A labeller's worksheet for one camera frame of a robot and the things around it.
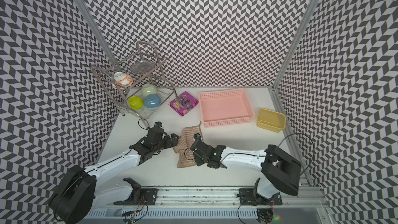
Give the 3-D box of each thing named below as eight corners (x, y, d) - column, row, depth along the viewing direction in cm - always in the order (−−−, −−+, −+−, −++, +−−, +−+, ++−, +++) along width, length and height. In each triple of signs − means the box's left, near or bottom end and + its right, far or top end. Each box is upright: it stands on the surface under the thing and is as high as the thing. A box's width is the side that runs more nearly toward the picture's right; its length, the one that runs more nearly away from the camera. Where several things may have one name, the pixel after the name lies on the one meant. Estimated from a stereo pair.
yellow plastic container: (255, 129, 100) (258, 122, 94) (254, 113, 108) (258, 106, 102) (281, 133, 99) (287, 126, 92) (279, 117, 107) (284, 109, 100)
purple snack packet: (169, 106, 108) (168, 103, 105) (185, 94, 116) (185, 90, 113) (183, 117, 102) (182, 114, 100) (199, 103, 110) (198, 100, 107)
